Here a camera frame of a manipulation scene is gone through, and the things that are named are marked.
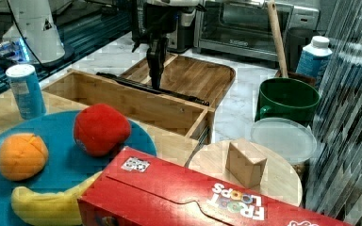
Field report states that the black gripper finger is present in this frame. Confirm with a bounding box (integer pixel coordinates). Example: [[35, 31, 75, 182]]
[[147, 52, 161, 89]]

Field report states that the round wooden board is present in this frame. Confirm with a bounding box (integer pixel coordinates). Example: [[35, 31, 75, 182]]
[[188, 138, 303, 206]]

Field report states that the silver toaster oven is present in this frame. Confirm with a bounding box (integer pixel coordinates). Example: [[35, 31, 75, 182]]
[[194, 0, 320, 61]]

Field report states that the green bucket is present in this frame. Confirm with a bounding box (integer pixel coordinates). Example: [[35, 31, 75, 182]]
[[255, 78, 321, 127]]

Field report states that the small wooden block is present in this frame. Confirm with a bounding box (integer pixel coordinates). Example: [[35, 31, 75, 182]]
[[225, 138, 267, 188]]

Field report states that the black drawer handle bar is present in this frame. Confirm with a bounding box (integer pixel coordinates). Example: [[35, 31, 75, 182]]
[[95, 72, 210, 106]]

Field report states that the white blue bottle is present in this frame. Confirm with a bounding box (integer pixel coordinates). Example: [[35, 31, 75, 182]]
[[296, 36, 333, 89]]

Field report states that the wooden stick handle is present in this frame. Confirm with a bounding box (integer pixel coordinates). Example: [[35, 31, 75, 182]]
[[267, 0, 288, 78]]

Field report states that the blue round plate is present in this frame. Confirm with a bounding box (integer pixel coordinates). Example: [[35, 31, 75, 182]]
[[0, 110, 157, 226]]

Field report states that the blue salt canister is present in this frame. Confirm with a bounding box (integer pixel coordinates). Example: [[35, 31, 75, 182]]
[[6, 64, 46, 120]]

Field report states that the yellow plush banana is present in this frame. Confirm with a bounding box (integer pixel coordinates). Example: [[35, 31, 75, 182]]
[[10, 171, 101, 226]]

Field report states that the black cylindrical container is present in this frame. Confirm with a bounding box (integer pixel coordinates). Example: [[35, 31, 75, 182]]
[[285, 27, 317, 72]]

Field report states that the orange plush fruit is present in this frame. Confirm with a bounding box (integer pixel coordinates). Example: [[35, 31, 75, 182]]
[[0, 133, 49, 181]]

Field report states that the wooden cutting board tray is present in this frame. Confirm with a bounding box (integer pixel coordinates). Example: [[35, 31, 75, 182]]
[[119, 54, 236, 109]]

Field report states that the red plush apple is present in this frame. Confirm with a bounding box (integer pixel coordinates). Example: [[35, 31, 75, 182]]
[[74, 104, 131, 157]]

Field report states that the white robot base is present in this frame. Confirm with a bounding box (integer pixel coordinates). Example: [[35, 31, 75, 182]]
[[0, 0, 74, 68]]

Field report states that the red Froot Loops box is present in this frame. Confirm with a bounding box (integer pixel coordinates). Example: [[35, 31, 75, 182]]
[[78, 147, 351, 226]]

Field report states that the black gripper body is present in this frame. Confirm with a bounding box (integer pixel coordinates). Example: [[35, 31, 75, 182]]
[[131, 3, 178, 59]]

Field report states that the wooden drawer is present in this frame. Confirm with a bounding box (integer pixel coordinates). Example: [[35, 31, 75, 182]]
[[43, 70, 211, 144]]

